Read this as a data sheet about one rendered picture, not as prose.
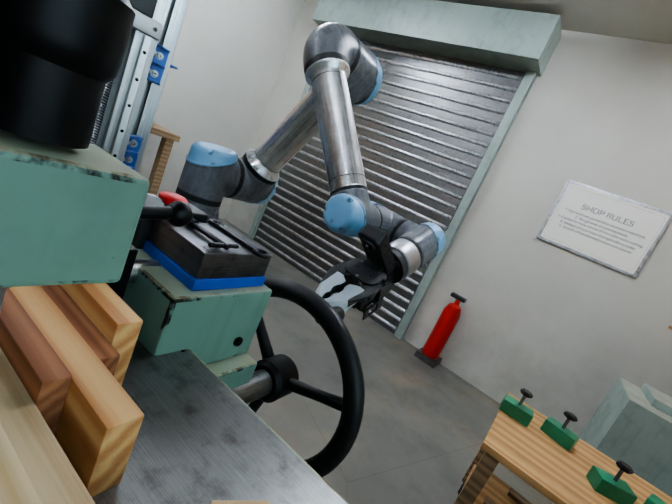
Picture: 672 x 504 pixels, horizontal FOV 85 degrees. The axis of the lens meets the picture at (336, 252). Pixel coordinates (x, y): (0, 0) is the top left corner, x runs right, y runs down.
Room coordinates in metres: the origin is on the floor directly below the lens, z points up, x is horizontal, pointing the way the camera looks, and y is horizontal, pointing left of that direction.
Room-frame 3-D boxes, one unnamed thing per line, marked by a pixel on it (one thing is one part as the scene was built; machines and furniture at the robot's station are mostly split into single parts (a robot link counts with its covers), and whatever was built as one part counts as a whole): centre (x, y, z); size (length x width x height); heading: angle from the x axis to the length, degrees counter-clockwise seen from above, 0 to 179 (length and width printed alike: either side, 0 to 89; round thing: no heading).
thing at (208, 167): (0.96, 0.39, 0.98); 0.13 x 0.12 x 0.14; 148
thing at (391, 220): (0.81, -0.06, 1.05); 0.11 x 0.11 x 0.08; 58
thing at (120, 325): (0.28, 0.19, 0.93); 0.16 x 0.02 x 0.06; 62
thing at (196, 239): (0.39, 0.15, 0.99); 0.13 x 0.11 x 0.06; 62
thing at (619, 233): (2.66, -1.59, 1.48); 0.64 x 0.02 x 0.46; 59
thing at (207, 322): (0.39, 0.14, 0.91); 0.15 x 0.14 x 0.09; 62
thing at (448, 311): (2.88, -1.05, 0.30); 0.19 x 0.18 x 0.60; 149
